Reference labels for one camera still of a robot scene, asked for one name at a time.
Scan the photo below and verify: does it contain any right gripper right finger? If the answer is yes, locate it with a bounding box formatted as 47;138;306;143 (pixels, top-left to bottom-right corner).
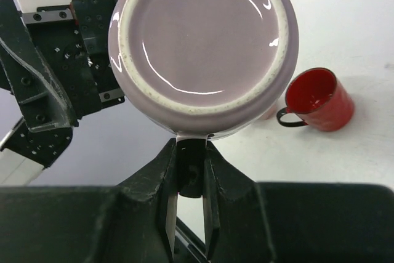
203;144;393;262

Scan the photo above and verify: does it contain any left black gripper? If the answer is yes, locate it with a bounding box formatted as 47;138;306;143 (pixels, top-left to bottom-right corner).
1;0;125;132

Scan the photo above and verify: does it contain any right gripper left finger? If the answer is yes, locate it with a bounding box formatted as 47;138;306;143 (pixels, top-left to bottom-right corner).
1;140;177;262

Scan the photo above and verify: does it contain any pink ceramic mug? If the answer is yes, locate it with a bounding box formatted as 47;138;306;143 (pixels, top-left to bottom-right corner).
260;100;286;120

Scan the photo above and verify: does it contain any red enamel mug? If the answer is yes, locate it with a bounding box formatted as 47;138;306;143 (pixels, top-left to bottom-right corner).
276;68;355;132

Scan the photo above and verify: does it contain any lilac ceramic mug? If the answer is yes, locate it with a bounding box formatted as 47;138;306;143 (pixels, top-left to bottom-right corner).
108;0;299;139

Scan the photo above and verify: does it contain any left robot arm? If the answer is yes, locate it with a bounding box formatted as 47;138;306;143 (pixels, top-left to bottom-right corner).
1;0;125;186

